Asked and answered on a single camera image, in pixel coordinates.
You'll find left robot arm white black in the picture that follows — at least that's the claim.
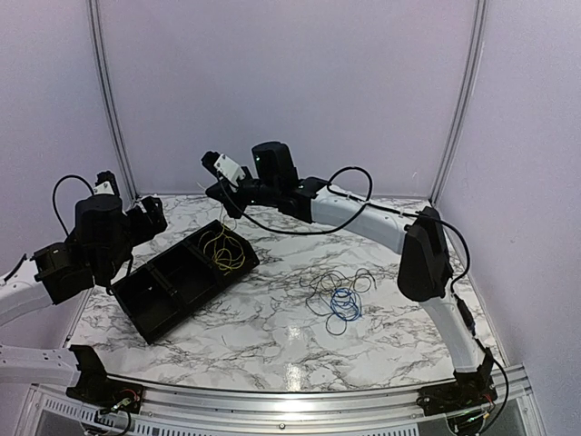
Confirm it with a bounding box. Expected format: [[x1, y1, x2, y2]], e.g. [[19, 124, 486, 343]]
[[1, 193, 167, 387]]

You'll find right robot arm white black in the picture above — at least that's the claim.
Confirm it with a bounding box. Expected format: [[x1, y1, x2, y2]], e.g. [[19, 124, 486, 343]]
[[202, 142, 494, 387]]

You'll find black compartment tray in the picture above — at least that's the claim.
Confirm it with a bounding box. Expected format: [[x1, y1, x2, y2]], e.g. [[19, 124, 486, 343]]
[[112, 220, 260, 344]]

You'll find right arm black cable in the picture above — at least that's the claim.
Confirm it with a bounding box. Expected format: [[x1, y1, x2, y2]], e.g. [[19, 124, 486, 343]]
[[226, 166, 471, 296]]

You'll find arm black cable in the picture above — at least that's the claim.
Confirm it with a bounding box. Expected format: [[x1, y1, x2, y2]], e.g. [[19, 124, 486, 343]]
[[0, 175, 96, 282], [226, 166, 471, 296]]

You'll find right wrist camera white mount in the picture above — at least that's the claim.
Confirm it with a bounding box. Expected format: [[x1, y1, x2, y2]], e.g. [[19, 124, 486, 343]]
[[202, 151, 248, 186]]

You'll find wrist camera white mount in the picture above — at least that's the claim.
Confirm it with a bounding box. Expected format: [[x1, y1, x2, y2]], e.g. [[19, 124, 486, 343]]
[[202, 151, 248, 186], [93, 171, 120, 196]]

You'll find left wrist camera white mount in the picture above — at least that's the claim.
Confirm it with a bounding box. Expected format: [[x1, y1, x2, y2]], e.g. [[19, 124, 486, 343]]
[[93, 171, 120, 196]]

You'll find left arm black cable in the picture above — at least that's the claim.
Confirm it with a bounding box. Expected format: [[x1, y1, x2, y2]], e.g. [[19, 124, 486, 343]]
[[0, 175, 96, 282]]

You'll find blue cable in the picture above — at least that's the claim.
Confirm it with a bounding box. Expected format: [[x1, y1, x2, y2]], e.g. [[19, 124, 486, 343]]
[[324, 286, 364, 335]]

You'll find left aluminium corner post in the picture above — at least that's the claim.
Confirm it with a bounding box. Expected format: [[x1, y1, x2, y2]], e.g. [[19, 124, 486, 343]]
[[86, 0, 139, 202]]

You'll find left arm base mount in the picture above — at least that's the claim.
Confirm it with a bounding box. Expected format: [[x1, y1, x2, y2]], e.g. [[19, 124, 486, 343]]
[[65, 372, 144, 413]]

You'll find aluminium front frame rail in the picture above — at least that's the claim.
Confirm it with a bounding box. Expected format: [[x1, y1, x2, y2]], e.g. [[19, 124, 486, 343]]
[[15, 366, 547, 435]]

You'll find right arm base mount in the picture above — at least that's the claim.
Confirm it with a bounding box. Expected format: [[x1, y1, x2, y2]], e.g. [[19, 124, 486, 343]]
[[416, 349, 497, 416]]

